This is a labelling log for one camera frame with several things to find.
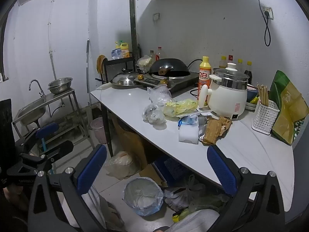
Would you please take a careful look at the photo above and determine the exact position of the white chopstick holder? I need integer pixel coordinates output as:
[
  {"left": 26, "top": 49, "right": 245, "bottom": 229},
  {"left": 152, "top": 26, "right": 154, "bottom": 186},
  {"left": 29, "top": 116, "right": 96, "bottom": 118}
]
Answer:
[{"left": 252, "top": 98, "right": 280, "bottom": 134}]

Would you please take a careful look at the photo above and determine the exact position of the cardboard sheet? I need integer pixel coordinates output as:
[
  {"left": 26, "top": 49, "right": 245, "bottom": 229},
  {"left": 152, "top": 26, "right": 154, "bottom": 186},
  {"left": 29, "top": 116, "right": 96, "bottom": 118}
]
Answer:
[{"left": 113, "top": 118, "right": 165, "bottom": 182}]

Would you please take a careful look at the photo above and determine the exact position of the blue crate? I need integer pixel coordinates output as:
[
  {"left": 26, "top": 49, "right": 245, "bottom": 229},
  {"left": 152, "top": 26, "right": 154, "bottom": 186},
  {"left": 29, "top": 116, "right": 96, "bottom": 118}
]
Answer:
[{"left": 153, "top": 156, "right": 194, "bottom": 186}]

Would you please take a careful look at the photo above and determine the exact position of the brown cracker wrapper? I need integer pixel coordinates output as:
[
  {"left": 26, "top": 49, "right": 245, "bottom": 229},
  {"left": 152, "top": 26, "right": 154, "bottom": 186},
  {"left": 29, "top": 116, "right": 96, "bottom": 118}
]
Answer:
[
  {"left": 217, "top": 116, "right": 233, "bottom": 137},
  {"left": 201, "top": 118, "right": 224, "bottom": 147}
]

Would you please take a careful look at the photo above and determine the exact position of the person's left forearm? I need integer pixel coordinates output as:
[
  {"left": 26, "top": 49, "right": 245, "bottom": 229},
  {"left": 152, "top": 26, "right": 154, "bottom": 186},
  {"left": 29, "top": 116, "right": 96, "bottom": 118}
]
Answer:
[{"left": 0, "top": 193, "right": 32, "bottom": 232}]

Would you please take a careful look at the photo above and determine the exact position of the grey mop pole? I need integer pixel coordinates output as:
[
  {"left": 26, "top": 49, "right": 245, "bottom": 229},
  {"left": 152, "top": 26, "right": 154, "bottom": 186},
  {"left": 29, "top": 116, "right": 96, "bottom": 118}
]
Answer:
[{"left": 86, "top": 40, "right": 91, "bottom": 107}]

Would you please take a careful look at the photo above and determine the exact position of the dark wall pipe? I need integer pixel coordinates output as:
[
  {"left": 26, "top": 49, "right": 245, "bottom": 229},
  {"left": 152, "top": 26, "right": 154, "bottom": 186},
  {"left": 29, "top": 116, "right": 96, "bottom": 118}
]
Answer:
[{"left": 0, "top": 12, "right": 10, "bottom": 83}]

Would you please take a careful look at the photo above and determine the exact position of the blue bowl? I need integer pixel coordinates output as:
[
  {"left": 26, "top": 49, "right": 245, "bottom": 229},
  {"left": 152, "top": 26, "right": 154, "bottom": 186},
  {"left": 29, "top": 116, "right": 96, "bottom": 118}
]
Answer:
[{"left": 246, "top": 88, "right": 259, "bottom": 103}]

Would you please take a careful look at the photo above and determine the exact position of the teal hose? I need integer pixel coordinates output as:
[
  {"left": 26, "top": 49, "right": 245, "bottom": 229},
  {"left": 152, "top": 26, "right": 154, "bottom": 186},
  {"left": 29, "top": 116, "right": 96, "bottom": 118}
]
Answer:
[{"left": 41, "top": 137, "right": 54, "bottom": 174}]

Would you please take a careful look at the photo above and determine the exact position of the bundle of wooden chopsticks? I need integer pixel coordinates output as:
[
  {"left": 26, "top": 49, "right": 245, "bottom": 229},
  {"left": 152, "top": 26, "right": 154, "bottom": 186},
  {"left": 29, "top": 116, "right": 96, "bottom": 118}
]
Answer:
[{"left": 256, "top": 82, "right": 269, "bottom": 107}]

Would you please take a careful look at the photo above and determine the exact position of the black table leg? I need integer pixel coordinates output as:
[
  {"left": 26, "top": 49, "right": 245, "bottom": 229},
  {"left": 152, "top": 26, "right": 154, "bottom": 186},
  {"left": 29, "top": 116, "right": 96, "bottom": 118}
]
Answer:
[{"left": 100, "top": 101, "right": 114, "bottom": 157}]

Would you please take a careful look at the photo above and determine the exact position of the black wall power cable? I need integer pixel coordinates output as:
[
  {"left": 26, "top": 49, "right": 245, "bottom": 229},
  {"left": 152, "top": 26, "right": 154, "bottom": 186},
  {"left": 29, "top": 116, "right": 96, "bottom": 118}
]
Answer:
[{"left": 247, "top": 0, "right": 271, "bottom": 47}]

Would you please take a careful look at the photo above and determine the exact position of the black stove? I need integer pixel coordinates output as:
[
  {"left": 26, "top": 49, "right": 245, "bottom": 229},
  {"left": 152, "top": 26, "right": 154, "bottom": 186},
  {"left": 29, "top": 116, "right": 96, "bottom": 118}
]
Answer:
[{"left": 134, "top": 71, "right": 201, "bottom": 95}]

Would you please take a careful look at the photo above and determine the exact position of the white foam block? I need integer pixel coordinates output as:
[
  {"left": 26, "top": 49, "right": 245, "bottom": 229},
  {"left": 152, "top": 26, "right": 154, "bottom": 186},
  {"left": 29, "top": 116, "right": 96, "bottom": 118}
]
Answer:
[{"left": 179, "top": 124, "right": 199, "bottom": 144}]

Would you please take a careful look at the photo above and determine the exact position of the metal post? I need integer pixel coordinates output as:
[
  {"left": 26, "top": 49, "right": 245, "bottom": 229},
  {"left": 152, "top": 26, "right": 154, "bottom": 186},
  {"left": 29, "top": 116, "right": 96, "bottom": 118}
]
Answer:
[{"left": 129, "top": 0, "right": 137, "bottom": 61}]

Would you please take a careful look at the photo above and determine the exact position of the yellow cloth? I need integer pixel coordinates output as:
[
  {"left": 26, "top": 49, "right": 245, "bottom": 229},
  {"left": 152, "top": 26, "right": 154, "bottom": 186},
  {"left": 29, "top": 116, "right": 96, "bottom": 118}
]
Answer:
[{"left": 97, "top": 55, "right": 107, "bottom": 74}]

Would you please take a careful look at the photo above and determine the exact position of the yellow plastic packaging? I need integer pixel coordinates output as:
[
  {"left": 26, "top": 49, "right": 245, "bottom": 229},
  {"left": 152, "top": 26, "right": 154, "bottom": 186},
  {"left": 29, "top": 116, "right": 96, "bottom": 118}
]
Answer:
[{"left": 163, "top": 99, "right": 198, "bottom": 118}]

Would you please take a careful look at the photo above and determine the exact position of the steel bowl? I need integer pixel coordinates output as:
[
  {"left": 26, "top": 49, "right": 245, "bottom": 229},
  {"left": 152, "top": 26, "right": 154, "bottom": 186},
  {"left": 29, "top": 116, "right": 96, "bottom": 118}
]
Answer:
[{"left": 49, "top": 77, "right": 73, "bottom": 89}]

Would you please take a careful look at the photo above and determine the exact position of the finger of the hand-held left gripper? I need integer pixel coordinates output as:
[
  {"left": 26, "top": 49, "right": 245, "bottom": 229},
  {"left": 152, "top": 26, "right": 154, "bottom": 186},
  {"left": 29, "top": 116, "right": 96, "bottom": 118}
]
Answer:
[
  {"left": 14, "top": 122, "right": 59, "bottom": 155},
  {"left": 30, "top": 141, "right": 74, "bottom": 165}
]

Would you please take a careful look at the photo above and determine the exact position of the grey paper tag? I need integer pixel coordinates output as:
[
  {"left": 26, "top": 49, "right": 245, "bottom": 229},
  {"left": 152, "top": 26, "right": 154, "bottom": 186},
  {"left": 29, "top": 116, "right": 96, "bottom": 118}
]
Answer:
[{"left": 180, "top": 110, "right": 201, "bottom": 117}]

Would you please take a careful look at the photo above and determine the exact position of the steel sink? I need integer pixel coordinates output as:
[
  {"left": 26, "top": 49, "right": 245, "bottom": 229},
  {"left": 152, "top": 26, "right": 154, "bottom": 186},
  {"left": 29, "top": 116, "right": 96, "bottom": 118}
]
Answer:
[{"left": 12, "top": 97, "right": 47, "bottom": 126}]

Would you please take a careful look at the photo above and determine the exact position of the white cloth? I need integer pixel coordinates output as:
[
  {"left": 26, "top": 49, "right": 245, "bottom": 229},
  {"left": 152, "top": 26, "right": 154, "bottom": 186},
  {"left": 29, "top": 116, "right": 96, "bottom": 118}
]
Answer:
[{"left": 88, "top": 186, "right": 125, "bottom": 230}]

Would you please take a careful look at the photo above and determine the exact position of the clear plastic bag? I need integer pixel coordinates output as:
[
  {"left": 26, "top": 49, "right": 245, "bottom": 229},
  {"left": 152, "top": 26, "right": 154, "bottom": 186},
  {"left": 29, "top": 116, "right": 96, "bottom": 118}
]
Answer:
[
  {"left": 142, "top": 103, "right": 167, "bottom": 125},
  {"left": 147, "top": 84, "right": 172, "bottom": 104}
]

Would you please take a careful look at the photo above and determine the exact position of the white sack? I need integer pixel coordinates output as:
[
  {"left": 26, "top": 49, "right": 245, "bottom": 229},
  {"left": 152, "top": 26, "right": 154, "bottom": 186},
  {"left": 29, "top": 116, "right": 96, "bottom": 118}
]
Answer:
[{"left": 172, "top": 209, "right": 220, "bottom": 232}]

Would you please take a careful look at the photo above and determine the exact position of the plastic bag of food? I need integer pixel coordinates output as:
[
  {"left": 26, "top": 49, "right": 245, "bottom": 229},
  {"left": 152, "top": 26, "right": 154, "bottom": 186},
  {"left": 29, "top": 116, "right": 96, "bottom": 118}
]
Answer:
[{"left": 136, "top": 55, "right": 154, "bottom": 73}]

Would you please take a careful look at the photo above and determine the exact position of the white electric cooking pot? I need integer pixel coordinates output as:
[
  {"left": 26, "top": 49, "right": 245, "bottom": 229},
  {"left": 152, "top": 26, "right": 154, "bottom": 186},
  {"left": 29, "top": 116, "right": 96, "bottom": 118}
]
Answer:
[{"left": 198, "top": 63, "right": 250, "bottom": 121}]

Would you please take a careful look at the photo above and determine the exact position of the person's left hand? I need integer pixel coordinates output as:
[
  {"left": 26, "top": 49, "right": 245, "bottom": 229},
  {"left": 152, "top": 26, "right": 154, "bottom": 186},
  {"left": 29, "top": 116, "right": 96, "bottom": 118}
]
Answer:
[{"left": 3, "top": 186, "right": 29, "bottom": 211}]

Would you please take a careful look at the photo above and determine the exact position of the waste bin with plastic liner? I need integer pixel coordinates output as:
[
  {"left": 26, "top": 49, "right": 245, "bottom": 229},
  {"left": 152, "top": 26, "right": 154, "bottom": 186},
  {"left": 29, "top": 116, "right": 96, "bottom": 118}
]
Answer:
[{"left": 124, "top": 177, "right": 165, "bottom": 217}]

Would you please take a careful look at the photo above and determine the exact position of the blue white plastic packet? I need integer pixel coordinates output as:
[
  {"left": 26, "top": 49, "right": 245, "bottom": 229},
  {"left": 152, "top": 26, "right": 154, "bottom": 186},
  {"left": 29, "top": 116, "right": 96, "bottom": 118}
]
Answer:
[{"left": 178, "top": 115, "right": 205, "bottom": 128}]

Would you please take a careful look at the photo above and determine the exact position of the yellow detergent jug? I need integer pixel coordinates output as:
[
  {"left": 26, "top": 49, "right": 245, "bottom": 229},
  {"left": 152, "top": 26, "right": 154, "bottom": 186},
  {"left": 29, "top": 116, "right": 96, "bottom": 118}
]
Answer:
[{"left": 120, "top": 42, "right": 130, "bottom": 58}]

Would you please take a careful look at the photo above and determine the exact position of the dark soy sauce bottle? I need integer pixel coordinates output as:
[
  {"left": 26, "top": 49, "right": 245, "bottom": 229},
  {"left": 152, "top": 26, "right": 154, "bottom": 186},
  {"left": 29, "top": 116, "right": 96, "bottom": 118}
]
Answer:
[{"left": 244, "top": 61, "right": 253, "bottom": 85}]

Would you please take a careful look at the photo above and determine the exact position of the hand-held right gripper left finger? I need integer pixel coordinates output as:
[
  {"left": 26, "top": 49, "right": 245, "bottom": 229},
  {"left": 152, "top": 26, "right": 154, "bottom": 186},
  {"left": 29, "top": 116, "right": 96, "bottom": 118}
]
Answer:
[{"left": 28, "top": 144, "right": 108, "bottom": 232}]

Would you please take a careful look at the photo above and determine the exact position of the steel faucet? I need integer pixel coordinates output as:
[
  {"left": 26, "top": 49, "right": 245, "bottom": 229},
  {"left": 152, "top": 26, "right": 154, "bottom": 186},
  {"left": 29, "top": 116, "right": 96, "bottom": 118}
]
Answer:
[{"left": 29, "top": 79, "right": 45, "bottom": 97}]

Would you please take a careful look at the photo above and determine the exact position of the white wall pipe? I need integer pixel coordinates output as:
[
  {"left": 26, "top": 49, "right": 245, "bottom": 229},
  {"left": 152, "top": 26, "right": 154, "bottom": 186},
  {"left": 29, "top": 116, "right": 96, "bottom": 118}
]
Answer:
[{"left": 47, "top": 0, "right": 58, "bottom": 78}]

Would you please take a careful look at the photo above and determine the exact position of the orange detergent bottle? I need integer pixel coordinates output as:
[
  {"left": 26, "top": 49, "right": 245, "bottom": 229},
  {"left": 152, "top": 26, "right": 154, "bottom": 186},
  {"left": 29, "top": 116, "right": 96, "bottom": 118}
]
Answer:
[{"left": 197, "top": 56, "right": 212, "bottom": 107}]

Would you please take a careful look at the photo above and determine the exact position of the black metal rack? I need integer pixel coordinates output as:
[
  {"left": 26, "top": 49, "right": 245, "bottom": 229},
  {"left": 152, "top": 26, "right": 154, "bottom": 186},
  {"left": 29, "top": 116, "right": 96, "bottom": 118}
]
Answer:
[{"left": 103, "top": 53, "right": 136, "bottom": 84}]

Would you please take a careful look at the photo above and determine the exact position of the wall power socket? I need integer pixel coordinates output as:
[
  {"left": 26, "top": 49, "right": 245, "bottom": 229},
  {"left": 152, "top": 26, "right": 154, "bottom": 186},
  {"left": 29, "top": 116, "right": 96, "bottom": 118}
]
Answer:
[{"left": 261, "top": 5, "right": 274, "bottom": 20}]

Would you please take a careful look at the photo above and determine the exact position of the translucent plastic bag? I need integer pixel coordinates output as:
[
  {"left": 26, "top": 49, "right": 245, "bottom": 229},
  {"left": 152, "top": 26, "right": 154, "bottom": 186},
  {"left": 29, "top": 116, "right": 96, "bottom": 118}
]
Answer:
[{"left": 104, "top": 151, "right": 140, "bottom": 180}]

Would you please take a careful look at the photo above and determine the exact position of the green yellow bag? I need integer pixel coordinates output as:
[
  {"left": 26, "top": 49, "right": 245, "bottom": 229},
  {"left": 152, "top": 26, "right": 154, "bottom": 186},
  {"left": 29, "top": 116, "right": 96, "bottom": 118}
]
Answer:
[{"left": 269, "top": 70, "right": 303, "bottom": 145}]

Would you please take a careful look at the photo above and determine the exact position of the pink waste bin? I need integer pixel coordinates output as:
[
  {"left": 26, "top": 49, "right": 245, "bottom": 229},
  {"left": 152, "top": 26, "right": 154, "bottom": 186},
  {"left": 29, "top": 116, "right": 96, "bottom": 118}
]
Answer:
[{"left": 90, "top": 117, "right": 108, "bottom": 144}]

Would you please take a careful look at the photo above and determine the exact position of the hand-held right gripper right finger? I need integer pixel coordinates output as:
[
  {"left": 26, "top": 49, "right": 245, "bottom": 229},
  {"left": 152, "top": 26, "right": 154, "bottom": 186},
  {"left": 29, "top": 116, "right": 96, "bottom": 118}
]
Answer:
[{"left": 207, "top": 145, "right": 286, "bottom": 232}]

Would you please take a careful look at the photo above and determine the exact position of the black wok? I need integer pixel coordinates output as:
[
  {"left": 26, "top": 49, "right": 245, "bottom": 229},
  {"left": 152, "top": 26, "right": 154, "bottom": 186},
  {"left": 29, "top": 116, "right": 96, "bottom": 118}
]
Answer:
[{"left": 148, "top": 58, "right": 190, "bottom": 76}]

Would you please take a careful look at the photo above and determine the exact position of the black stove cable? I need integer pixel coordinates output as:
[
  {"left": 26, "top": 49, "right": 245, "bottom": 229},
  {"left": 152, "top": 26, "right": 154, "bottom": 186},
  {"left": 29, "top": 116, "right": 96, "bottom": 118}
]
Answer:
[{"left": 187, "top": 59, "right": 203, "bottom": 96}]

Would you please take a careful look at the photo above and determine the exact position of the steel wok lid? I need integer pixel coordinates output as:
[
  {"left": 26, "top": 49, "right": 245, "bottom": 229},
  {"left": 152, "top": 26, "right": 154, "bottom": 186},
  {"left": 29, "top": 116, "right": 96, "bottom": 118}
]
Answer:
[{"left": 110, "top": 69, "right": 140, "bottom": 89}]

